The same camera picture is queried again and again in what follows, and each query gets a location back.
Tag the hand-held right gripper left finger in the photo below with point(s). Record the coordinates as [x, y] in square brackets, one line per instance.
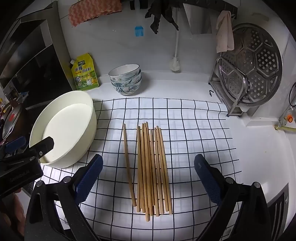
[89, 178]

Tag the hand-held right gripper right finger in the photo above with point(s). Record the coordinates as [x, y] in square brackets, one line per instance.
[208, 180]

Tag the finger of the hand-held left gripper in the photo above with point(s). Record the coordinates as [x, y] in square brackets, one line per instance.
[16, 144]
[45, 144]

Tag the cream round basin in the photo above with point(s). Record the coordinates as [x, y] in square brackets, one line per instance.
[69, 125]

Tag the bundle of bamboo chopsticks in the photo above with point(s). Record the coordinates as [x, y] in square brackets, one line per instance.
[148, 173]

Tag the person's left hand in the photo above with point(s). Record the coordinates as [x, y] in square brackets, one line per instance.
[16, 204]

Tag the white black-checked cloth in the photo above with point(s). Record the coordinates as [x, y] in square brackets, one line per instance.
[185, 139]

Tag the grey slotted metal panel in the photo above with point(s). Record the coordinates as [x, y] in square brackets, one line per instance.
[277, 204]

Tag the steel dish rack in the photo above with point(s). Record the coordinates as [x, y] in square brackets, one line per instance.
[233, 109]

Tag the yellow seasoning pouch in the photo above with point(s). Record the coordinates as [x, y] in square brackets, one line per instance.
[84, 74]

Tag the gas valve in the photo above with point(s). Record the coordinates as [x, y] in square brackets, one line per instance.
[286, 117]

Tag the white dish brush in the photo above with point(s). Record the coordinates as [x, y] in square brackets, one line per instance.
[175, 66]

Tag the perforated steel steamer plate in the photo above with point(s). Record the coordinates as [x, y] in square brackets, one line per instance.
[252, 62]

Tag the orange patterned dishcloth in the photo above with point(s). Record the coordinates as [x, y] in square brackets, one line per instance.
[92, 11]

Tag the pink hanging towel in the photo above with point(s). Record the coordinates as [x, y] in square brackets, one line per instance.
[224, 32]

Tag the black hanging cloth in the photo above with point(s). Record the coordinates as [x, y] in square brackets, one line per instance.
[159, 11]

